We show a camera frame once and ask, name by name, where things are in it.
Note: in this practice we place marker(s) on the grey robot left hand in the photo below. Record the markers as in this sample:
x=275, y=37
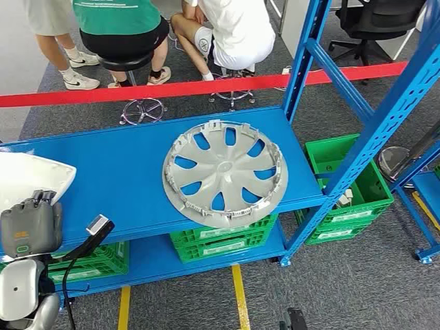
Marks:
x=31, y=227

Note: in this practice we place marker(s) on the white plastic body part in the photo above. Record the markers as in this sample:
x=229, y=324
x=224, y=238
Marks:
x=27, y=177

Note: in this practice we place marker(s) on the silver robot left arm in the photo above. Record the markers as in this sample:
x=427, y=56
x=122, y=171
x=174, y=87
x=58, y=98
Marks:
x=20, y=287

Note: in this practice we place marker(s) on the blue metal shelf rack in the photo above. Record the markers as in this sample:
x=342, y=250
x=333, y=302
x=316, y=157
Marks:
x=426, y=191
x=120, y=173

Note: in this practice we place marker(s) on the green plastic crate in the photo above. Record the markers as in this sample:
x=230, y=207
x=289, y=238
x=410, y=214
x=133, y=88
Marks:
x=223, y=232
x=309, y=238
x=223, y=249
x=326, y=155
x=103, y=255
x=109, y=273

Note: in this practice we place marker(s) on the red barrier belt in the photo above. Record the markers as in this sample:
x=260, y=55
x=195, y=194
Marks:
x=137, y=91

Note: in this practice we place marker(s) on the black round stool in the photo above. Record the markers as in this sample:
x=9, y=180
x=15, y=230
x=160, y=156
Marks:
x=125, y=61

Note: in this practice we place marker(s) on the person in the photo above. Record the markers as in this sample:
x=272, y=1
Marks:
x=113, y=18
x=44, y=18
x=241, y=32

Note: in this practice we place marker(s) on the grey plastic wheel hubcap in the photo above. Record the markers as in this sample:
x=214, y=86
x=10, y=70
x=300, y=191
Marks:
x=223, y=175

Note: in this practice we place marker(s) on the chrome base stool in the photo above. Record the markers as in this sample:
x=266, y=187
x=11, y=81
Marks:
x=232, y=94

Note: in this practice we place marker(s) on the black rack caster wheel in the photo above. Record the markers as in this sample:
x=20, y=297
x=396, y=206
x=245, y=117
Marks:
x=275, y=260

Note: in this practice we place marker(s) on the white power strip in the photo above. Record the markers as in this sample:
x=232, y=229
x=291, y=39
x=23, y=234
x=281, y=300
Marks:
x=286, y=71

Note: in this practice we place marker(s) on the black office chair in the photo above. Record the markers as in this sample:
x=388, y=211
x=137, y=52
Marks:
x=374, y=18

